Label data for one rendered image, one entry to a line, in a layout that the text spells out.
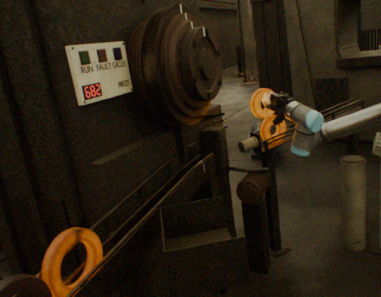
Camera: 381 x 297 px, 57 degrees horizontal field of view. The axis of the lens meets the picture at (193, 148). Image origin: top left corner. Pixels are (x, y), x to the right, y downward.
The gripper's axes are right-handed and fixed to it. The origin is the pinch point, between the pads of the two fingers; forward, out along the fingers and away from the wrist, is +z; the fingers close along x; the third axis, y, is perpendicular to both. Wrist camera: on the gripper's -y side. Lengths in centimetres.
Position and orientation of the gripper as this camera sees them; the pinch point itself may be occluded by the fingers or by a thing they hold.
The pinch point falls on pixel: (263, 99)
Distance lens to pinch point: 187.5
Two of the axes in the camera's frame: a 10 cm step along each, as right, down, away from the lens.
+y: -0.1, -8.6, -5.1
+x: -8.8, 2.5, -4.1
